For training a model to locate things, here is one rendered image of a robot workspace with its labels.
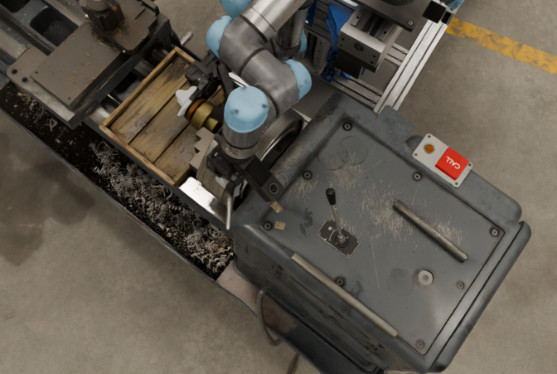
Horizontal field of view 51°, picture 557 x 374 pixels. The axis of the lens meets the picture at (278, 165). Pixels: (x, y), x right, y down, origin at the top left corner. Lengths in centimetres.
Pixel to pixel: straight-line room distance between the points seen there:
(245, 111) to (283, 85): 11
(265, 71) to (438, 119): 191
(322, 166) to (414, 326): 42
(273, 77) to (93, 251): 176
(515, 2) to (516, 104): 58
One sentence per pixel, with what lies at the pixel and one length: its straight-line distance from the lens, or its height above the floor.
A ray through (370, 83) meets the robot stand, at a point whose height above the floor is 21.
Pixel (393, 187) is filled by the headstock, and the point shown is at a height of 126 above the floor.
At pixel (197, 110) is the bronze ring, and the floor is 112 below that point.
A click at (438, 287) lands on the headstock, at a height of 125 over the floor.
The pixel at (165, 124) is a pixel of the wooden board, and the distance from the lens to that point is 186.
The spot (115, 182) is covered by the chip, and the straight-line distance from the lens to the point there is 217.
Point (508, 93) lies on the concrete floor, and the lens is 312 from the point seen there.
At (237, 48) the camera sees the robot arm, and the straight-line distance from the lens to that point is 114.
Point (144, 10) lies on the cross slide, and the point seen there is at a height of 96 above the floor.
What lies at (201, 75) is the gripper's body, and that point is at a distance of 166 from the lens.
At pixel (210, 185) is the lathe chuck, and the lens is 152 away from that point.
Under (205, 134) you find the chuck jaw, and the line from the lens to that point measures 160.
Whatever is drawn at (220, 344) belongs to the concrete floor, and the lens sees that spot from 259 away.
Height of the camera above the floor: 258
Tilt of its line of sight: 71 degrees down
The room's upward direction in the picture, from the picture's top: 7 degrees clockwise
